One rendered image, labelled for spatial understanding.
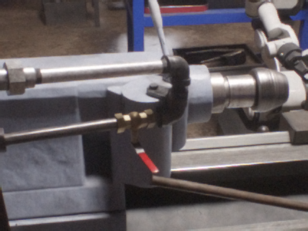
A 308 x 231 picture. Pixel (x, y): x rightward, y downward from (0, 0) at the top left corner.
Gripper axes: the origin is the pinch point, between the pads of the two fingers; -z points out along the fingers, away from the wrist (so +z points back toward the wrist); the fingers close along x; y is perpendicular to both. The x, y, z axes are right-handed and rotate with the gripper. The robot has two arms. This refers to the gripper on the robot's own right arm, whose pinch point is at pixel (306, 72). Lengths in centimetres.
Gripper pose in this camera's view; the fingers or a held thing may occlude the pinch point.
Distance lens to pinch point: 174.9
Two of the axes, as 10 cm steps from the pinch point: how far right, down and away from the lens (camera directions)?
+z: -1.3, -5.0, 8.6
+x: 7.2, 5.4, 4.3
